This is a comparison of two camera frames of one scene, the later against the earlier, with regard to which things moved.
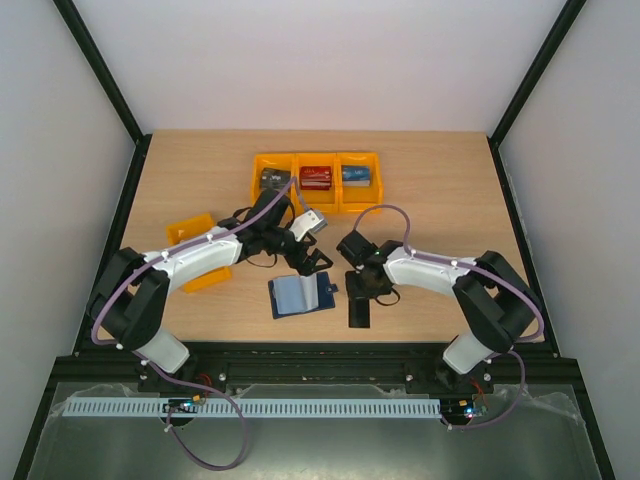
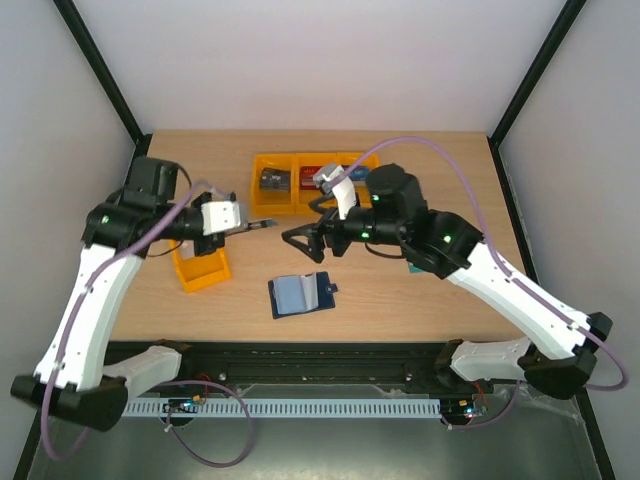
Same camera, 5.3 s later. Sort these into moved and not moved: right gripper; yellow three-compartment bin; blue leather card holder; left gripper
Moved: right gripper; left gripper
Not moved: blue leather card holder; yellow three-compartment bin
